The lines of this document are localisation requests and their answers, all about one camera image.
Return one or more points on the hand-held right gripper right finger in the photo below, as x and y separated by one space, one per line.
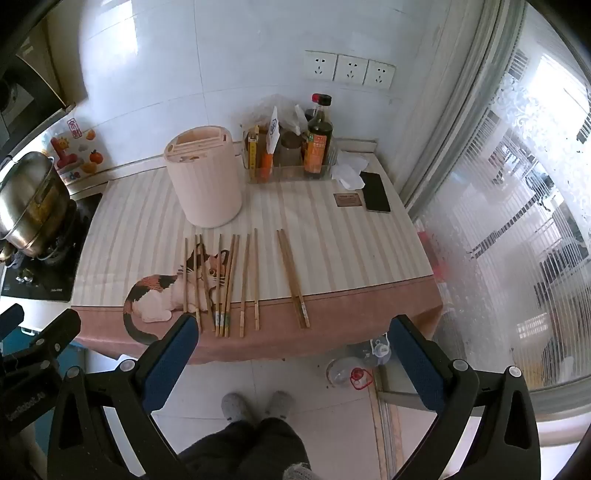
415 364

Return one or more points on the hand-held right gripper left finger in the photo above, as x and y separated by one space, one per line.
170 357

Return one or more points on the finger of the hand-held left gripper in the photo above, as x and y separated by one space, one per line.
57 334
11 321

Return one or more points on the row of wooden chopsticks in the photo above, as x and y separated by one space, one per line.
244 286

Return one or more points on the pink utensil holder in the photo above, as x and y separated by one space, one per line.
205 180

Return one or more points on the black gas stove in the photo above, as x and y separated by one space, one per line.
51 277

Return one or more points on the clear plastic bottle red cap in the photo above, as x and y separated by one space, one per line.
348 374

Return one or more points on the grey slipper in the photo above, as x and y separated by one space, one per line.
279 404
235 406

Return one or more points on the stainless steel pot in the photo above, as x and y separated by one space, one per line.
30 207

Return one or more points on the person's dark trousers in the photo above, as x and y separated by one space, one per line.
249 447

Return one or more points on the striped cat print tablecloth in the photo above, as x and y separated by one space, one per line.
323 249

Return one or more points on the ribbed glass sliding door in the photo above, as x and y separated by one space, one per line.
503 221

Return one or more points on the black smartphone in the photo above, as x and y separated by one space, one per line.
376 193

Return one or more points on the brown card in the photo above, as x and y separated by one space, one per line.
347 200

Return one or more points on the white paper tissue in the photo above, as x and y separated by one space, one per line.
349 171

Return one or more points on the orange seasoning packet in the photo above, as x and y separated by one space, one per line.
267 166

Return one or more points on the yellow seasoning box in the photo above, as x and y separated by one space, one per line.
252 154

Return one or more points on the clear plastic organizer tray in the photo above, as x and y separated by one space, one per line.
288 171

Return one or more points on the dark soy sauce bottle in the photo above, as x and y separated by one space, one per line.
317 147

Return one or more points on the range hood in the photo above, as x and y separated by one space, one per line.
27 83

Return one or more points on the brown lid glass jar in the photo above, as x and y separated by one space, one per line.
291 147

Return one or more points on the white blue seasoning packet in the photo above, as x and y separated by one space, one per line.
273 134

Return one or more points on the clear plastic bag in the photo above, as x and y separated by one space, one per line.
286 110

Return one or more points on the fruit wall sticker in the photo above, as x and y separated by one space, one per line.
76 152

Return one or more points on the white wall socket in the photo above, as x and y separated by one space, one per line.
319 66
351 70
379 74

